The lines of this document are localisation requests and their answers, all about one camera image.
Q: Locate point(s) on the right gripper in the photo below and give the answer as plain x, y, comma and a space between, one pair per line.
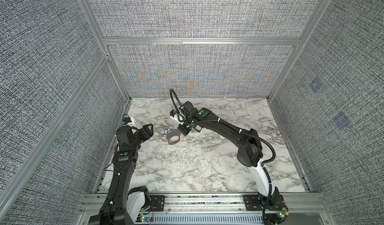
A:
184, 131

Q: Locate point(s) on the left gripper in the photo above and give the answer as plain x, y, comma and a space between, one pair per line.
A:
145, 132

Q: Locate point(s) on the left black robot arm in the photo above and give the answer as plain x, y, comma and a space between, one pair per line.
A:
122, 207

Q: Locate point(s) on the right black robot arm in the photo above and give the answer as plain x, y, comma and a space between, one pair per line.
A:
253, 151

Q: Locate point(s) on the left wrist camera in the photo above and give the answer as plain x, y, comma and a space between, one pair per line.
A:
126, 120

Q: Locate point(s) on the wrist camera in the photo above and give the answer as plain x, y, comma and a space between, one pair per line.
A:
126, 120
174, 115

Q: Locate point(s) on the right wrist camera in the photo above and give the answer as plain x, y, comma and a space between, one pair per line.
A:
174, 115

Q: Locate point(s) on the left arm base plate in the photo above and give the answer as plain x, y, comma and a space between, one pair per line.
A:
156, 203

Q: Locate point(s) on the aluminium enclosure frame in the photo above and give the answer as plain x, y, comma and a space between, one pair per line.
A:
22, 176

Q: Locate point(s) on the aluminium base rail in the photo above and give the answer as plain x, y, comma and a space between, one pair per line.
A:
229, 209

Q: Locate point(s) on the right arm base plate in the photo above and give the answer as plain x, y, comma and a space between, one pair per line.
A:
255, 202

